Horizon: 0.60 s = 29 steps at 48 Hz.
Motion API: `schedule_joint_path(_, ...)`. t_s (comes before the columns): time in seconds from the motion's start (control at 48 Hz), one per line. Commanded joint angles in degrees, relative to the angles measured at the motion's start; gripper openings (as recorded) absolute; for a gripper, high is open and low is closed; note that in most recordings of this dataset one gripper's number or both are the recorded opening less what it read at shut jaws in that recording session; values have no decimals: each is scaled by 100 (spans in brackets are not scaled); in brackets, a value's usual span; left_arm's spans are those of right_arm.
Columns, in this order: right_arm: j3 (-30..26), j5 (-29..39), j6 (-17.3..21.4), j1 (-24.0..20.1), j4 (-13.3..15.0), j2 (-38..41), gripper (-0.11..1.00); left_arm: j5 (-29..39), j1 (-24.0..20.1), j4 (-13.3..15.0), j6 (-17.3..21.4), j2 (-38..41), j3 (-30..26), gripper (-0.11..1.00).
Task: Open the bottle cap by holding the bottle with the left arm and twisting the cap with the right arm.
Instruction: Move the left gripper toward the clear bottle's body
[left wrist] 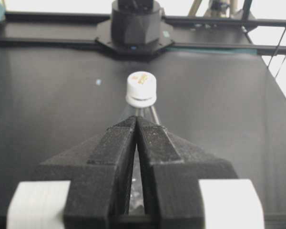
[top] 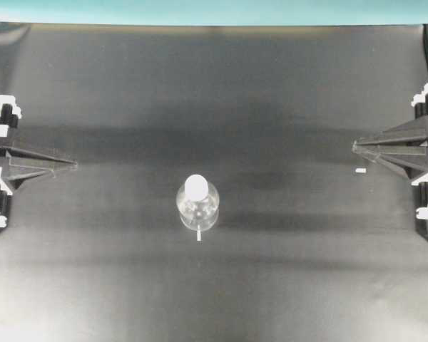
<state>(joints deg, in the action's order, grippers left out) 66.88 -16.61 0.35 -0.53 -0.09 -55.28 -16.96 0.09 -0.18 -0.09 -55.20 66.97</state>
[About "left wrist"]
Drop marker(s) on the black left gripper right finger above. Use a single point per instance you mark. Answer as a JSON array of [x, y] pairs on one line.
[[187, 188]]

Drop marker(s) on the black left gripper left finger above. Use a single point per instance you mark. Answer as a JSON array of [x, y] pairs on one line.
[[80, 188]]

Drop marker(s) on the clear plastic bottle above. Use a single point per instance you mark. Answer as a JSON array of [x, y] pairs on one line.
[[136, 186]]

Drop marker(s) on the white bottle cap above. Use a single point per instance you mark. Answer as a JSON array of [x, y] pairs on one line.
[[141, 91]]

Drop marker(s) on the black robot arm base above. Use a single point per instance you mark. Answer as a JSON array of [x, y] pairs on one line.
[[135, 27]]

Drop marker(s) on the black aluminium frame rail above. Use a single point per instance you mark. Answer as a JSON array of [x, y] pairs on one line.
[[94, 19]]

